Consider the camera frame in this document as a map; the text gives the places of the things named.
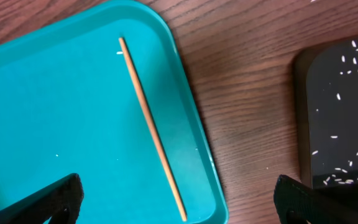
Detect teal serving tray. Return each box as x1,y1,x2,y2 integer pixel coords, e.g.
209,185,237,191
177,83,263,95
0,1,229,223

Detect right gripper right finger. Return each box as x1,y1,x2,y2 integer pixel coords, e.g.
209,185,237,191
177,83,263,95
273,175,358,224

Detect right wooden chopstick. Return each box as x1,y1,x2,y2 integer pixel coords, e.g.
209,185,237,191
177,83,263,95
118,37,188,222

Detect black tray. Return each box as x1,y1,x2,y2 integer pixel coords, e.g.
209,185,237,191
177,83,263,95
293,35,358,190

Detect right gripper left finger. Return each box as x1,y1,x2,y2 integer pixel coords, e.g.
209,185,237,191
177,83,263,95
0,173,84,224

